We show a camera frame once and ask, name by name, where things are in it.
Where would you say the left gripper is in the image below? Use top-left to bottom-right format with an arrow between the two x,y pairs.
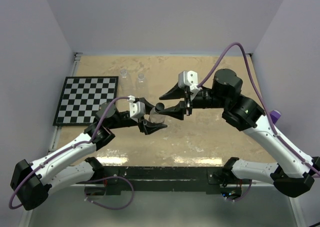
108,97 -> 168,134

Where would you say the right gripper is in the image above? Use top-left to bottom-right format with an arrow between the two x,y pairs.
159,79 -> 229,119

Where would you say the small clear plastic bottle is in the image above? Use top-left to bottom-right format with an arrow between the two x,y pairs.
148,107 -> 166,124

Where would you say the black bottle cap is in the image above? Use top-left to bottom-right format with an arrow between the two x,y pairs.
155,102 -> 165,113

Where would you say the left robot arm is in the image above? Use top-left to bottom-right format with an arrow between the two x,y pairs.
8,95 -> 167,211

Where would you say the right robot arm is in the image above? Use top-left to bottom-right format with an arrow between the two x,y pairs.
159,68 -> 320,198

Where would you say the clear bottle back right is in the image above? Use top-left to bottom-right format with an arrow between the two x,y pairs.
135,73 -> 149,99

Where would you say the clear bottle back left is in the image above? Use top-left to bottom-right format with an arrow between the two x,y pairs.
119,69 -> 134,96

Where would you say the black white checkerboard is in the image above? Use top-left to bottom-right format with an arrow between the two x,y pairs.
58,76 -> 119,127

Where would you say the purple object table edge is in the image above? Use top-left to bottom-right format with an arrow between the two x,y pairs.
269,109 -> 282,125

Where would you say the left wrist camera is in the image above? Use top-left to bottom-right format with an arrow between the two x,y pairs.
127,95 -> 146,121

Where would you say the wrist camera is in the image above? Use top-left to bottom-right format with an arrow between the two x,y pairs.
178,70 -> 200,94
127,95 -> 146,121

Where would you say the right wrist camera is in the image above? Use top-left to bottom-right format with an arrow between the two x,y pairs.
178,70 -> 200,94

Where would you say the purple cable loop front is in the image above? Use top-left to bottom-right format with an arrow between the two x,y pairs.
84,174 -> 136,210

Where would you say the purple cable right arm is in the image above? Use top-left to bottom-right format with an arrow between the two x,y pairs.
197,42 -> 320,179

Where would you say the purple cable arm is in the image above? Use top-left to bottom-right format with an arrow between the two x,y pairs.
8,96 -> 132,210
197,42 -> 320,179

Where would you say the aluminium rail left edge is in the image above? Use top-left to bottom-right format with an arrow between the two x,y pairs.
47,52 -> 83,155

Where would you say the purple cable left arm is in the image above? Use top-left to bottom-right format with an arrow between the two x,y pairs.
8,96 -> 132,210

